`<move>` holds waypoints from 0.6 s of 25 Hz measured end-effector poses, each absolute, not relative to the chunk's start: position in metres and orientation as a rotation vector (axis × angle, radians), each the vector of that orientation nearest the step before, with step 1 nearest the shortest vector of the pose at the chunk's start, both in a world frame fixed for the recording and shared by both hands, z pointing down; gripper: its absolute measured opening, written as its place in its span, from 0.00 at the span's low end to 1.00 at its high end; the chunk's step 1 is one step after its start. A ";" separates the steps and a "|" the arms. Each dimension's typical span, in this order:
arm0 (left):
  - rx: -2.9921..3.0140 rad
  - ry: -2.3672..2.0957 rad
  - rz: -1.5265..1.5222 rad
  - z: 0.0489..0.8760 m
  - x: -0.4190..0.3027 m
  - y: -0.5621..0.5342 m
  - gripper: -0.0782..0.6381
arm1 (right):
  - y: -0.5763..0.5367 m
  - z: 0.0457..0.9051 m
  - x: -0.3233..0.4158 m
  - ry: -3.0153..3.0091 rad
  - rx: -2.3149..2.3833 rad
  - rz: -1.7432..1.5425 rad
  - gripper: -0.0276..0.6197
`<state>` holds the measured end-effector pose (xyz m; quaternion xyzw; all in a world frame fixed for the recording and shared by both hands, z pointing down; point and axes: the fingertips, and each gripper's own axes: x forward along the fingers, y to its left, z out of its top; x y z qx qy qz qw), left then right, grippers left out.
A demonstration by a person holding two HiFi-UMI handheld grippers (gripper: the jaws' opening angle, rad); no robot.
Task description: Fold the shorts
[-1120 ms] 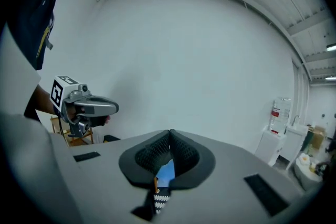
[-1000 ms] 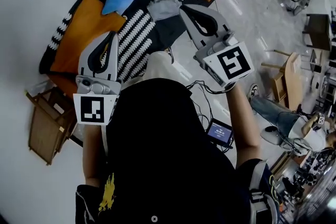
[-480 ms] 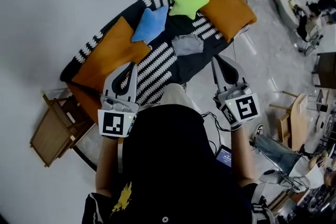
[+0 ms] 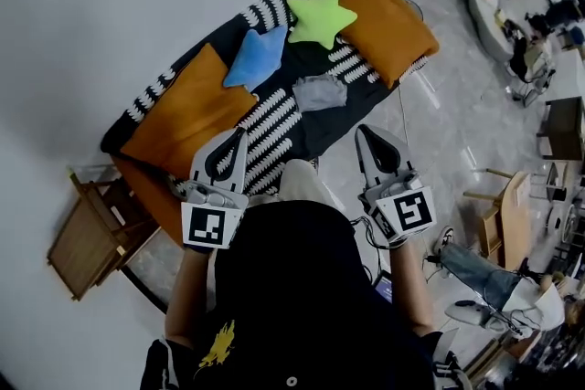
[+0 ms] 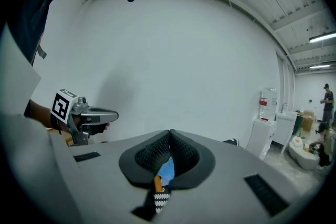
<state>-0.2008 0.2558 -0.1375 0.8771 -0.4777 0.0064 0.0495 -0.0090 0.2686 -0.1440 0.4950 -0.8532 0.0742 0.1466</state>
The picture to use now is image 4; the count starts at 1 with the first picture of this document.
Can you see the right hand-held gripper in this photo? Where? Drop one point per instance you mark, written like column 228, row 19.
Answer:
column 411, row 214

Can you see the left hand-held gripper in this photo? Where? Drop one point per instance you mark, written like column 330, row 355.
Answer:
column 205, row 226

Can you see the grey cloth garment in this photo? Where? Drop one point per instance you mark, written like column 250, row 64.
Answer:
column 320, row 93

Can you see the person's right forearm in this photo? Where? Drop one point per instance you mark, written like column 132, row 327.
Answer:
column 411, row 287

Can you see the person's left forearm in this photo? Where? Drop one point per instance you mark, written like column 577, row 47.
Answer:
column 189, row 301

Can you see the orange cushion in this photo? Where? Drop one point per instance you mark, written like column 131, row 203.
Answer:
column 187, row 119
column 388, row 27

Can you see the orange sofa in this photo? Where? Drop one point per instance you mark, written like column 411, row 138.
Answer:
column 146, row 192

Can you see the blue star pillow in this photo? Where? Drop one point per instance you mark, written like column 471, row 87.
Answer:
column 256, row 59

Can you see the round wooden table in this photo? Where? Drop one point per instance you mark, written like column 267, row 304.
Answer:
column 516, row 219

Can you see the person's black t-shirt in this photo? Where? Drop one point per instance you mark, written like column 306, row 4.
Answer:
column 297, row 297

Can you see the green star pillow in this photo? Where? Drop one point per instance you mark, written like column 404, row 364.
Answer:
column 320, row 16

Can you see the grey wheeled chair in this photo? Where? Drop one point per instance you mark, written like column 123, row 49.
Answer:
column 532, row 68

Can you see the white round pouf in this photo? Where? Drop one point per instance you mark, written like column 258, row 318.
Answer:
column 489, row 18

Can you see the dark wooden side table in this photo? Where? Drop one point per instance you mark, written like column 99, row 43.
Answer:
column 564, row 128

